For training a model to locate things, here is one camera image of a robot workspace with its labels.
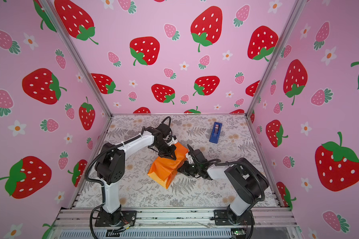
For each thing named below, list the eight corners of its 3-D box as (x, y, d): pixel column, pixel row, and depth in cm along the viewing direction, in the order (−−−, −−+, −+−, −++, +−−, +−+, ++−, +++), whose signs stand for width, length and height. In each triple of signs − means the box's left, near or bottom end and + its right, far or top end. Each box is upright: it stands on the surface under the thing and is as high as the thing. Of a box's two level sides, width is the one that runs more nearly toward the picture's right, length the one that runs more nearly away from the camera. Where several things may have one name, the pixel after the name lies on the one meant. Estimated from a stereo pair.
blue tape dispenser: (208, 141, 107) (210, 135, 101) (212, 127, 115) (213, 121, 109) (218, 144, 106) (220, 137, 100) (221, 129, 114) (223, 123, 108)
